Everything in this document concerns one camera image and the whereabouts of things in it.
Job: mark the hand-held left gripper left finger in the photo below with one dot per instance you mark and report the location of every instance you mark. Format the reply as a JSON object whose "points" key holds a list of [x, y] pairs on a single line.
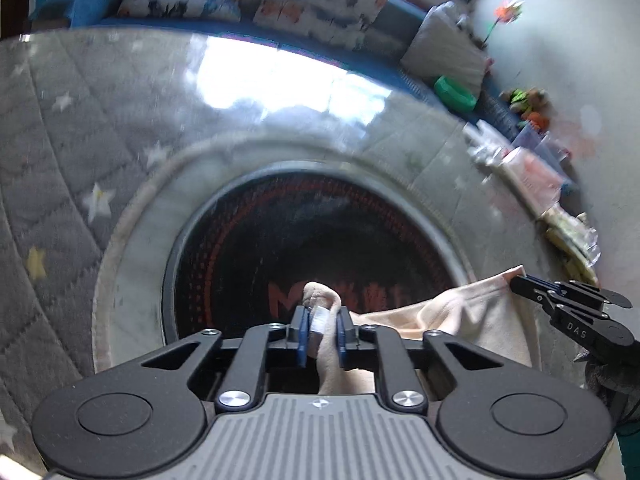
{"points": [[301, 334]]}

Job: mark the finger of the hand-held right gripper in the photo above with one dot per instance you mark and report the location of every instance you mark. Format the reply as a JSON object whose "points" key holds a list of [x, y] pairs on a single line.
{"points": [[527, 288], [542, 280]]}

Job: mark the green orange plush toy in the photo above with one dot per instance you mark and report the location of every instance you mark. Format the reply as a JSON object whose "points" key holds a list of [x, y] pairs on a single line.
{"points": [[527, 105]]}

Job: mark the green plastic bowl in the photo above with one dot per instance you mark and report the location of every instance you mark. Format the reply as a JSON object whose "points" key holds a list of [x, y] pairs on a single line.
{"points": [[454, 94]]}

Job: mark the white ribbed pillow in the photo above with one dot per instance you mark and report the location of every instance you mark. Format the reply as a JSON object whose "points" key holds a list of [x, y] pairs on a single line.
{"points": [[450, 45]]}

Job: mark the blue sofa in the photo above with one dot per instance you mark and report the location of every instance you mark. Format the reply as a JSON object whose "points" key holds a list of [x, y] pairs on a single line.
{"points": [[395, 25]]}

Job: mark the pink flat box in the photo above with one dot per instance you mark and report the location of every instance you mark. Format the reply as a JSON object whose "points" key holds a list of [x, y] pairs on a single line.
{"points": [[535, 177]]}

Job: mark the clear plastic storage box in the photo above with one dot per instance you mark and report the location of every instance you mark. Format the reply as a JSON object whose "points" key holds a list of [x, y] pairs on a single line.
{"points": [[542, 145]]}

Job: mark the beige cloth garment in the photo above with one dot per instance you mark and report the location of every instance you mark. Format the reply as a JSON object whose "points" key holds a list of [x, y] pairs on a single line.
{"points": [[465, 320]]}

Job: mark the yellow green packets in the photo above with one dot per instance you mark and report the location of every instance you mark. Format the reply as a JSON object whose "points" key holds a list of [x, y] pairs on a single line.
{"points": [[570, 245]]}

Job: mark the orange flower toy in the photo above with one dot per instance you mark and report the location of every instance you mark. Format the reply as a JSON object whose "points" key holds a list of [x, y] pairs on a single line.
{"points": [[507, 12]]}

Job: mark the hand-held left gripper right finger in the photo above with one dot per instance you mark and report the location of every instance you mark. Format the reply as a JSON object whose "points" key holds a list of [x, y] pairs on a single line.
{"points": [[342, 336]]}

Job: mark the white plastic packets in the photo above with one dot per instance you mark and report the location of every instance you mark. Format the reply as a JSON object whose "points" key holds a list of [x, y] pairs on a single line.
{"points": [[487, 142]]}

